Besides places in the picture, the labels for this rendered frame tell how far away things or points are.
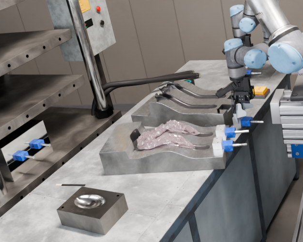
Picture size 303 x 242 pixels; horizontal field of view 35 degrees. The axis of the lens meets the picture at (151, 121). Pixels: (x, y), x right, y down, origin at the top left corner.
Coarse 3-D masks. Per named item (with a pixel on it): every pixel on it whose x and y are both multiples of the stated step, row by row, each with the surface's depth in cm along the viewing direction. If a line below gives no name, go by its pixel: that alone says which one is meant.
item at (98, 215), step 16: (80, 192) 177; (96, 192) 174; (112, 192) 172; (64, 208) 169; (80, 208) 167; (96, 208) 165; (112, 208) 164; (64, 224) 171; (80, 224) 166; (96, 224) 161; (112, 224) 165
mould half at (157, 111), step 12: (180, 84) 237; (192, 84) 238; (180, 96) 228; (228, 96) 221; (144, 108) 238; (156, 108) 223; (168, 108) 220; (180, 108) 220; (216, 108) 212; (132, 120) 235; (144, 120) 231; (156, 120) 227; (168, 120) 223; (180, 120) 219; (192, 120) 216; (204, 120) 212; (216, 120) 209; (228, 120) 211
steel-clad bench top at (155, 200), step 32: (192, 64) 300; (224, 64) 287; (96, 160) 212; (32, 192) 199; (64, 192) 193; (128, 192) 183; (160, 192) 178; (192, 192) 174; (0, 224) 182; (32, 224) 177; (128, 224) 164; (160, 224) 161
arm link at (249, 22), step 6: (246, 6) 225; (246, 12) 226; (252, 12) 225; (246, 18) 226; (252, 18) 227; (240, 24) 228; (246, 24) 227; (252, 24) 226; (246, 30) 228; (252, 30) 231
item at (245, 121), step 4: (240, 120) 208; (244, 120) 207; (248, 120) 206; (252, 120) 209; (236, 124) 209; (240, 124) 208; (244, 124) 208; (248, 124) 206; (236, 128) 210; (240, 128) 209
